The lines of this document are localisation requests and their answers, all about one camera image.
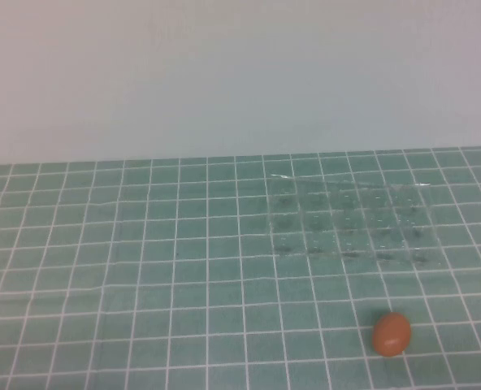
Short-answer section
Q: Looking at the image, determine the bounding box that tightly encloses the orange ball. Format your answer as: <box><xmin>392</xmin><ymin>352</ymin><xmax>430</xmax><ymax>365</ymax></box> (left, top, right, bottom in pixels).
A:
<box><xmin>371</xmin><ymin>311</ymin><xmax>413</xmax><ymax>358</ymax></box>

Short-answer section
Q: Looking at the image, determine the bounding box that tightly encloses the clear plastic egg tray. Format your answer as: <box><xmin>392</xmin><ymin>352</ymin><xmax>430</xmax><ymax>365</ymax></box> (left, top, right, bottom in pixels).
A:
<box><xmin>266</xmin><ymin>172</ymin><xmax>444</xmax><ymax>270</ymax></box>

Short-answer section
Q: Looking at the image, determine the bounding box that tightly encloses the green white checkered tablecloth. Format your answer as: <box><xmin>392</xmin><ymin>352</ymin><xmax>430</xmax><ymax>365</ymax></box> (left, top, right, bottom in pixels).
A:
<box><xmin>0</xmin><ymin>146</ymin><xmax>481</xmax><ymax>390</ymax></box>

